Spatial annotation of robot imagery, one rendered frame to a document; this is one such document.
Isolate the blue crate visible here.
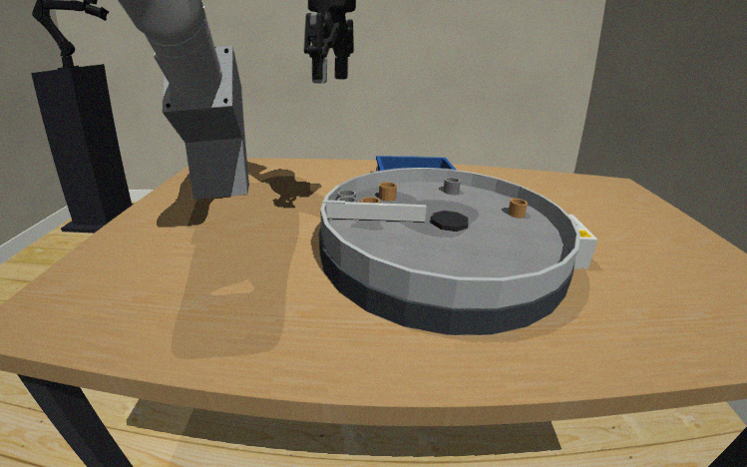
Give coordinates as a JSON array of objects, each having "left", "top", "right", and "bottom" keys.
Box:
[{"left": 376, "top": 156, "right": 455, "bottom": 172}]

